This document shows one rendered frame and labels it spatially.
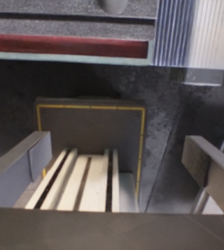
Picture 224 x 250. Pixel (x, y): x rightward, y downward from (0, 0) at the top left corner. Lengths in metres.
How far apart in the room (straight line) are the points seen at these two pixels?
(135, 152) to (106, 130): 0.24
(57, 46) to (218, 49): 0.47
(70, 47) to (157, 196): 1.52
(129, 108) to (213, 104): 0.75
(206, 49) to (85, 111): 0.73
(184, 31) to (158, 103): 0.91
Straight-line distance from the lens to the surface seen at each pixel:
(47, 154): 0.16
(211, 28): 0.62
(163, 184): 1.74
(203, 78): 0.74
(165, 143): 1.55
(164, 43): 0.57
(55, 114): 1.14
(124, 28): 0.56
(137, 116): 1.09
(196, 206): 1.72
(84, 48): 0.58
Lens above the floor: 1.37
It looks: 73 degrees down
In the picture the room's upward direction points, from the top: 177 degrees counter-clockwise
